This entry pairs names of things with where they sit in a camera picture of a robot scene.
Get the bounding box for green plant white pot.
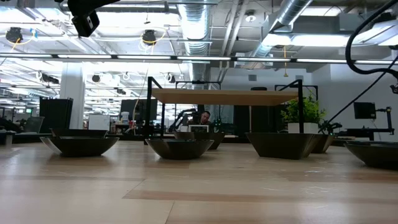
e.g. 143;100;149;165
280;93;327;134

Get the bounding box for white building column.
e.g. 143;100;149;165
59;62;86;130

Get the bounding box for black monitor on stand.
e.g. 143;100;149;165
353;101;396;136

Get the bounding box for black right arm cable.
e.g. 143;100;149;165
344;0;398;77

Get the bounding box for black cabinet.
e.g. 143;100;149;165
39;97;75;134

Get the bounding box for white framed tablet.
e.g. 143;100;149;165
188;124;210;134

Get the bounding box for black background table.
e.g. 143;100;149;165
337;127;396;141

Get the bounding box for black leaf-shaped mini plate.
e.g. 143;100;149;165
39;136;121;158
343;141;398;171
144;138;215;161

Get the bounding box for thin black power cable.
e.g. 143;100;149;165
326;55;398;124

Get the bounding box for small wooden shelf black legs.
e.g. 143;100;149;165
143;76;305;146

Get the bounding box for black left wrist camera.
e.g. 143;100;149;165
71;11;101;39

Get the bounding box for black ceiling cable reel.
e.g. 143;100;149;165
142;29;157;46
5;26;24;44

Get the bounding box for grey office chair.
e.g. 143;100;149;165
23;116;45;134

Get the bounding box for long ceiling light bar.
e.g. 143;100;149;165
0;52;398;65

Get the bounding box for person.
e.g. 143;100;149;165
189;110;215;126

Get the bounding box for silver ventilation duct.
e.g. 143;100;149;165
177;0;215;82
242;0;313;69

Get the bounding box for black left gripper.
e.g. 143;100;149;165
67;0;121;18

